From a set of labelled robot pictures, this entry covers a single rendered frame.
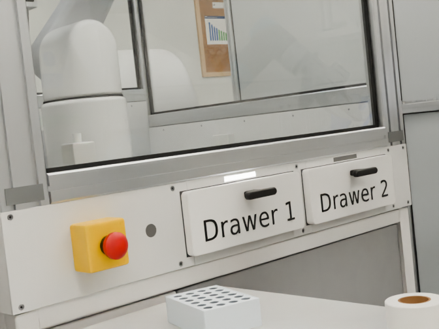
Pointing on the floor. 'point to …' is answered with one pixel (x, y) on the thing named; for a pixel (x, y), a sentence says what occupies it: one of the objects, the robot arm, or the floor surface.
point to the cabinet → (264, 274)
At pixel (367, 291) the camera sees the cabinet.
